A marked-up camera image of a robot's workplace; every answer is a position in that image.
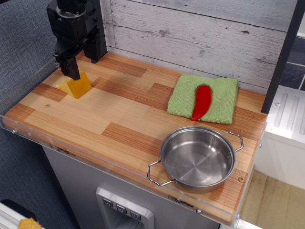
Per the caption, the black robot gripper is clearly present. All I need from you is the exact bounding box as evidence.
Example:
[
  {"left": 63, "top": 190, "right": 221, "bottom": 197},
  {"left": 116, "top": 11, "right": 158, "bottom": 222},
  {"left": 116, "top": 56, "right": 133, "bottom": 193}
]
[{"left": 46, "top": 3, "right": 101, "bottom": 80}]

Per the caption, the yellow wedge butter dish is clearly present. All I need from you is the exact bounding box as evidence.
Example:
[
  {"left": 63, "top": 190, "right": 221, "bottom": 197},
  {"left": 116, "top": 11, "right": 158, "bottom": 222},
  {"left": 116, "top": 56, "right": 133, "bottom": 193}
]
[{"left": 56, "top": 72, "right": 92, "bottom": 98}]

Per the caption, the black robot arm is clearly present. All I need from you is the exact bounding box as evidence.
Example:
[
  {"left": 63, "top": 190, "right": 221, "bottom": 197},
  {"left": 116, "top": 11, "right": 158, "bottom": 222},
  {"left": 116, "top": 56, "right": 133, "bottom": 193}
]
[{"left": 46, "top": 0, "right": 104, "bottom": 81}]

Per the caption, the clear acrylic table guard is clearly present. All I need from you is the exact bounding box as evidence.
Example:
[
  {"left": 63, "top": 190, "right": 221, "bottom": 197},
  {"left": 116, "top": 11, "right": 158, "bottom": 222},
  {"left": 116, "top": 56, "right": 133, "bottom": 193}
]
[{"left": 2, "top": 117, "right": 254, "bottom": 229}]

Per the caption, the red chili pepper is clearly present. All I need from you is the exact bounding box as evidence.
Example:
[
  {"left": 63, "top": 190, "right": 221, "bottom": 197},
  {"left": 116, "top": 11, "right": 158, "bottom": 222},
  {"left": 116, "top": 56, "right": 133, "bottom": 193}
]
[{"left": 191, "top": 84, "right": 213, "bottom": 121}]

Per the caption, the grey cabinet with dispenser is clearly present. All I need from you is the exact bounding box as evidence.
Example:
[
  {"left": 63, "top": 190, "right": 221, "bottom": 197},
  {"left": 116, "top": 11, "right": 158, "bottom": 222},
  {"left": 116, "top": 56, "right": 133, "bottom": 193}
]
[{"left": 43, "top": 147, "right": 220, "bottom": 229}]

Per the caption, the green microfiber cloth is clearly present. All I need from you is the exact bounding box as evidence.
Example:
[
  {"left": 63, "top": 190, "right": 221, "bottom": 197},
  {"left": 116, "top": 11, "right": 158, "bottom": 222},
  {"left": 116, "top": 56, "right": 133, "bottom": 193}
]
[{"left": 167, "top": 74, "right": 238, "bottom": 124}]

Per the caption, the stainless steel pot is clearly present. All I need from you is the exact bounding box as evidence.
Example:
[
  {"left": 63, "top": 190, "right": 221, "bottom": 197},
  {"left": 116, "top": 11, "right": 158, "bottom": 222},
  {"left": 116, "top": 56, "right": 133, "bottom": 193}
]
[{"left": 147, "top": 126, "right": 244, "bottom": 193}]

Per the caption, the yellow sponge piece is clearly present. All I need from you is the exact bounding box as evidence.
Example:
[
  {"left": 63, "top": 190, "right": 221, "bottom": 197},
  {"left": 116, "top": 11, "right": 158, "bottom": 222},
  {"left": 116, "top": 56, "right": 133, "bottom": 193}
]
[{"left": 17, "top": 218, "right": 43, "bottom": 229}]

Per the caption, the white ridged side counter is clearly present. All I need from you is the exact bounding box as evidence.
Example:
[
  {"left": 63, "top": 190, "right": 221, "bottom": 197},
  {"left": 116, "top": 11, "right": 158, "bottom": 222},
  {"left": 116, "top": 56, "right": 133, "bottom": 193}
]
[{"left": 254, "top": 86, "right": 305, "bottom": 188}]

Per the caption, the dark grey right post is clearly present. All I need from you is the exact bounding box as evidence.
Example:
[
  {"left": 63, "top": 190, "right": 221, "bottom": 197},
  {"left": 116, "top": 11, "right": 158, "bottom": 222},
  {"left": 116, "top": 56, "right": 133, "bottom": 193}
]
[{"left": 261, "top": 0, "right": 305, "bottom": 114}]

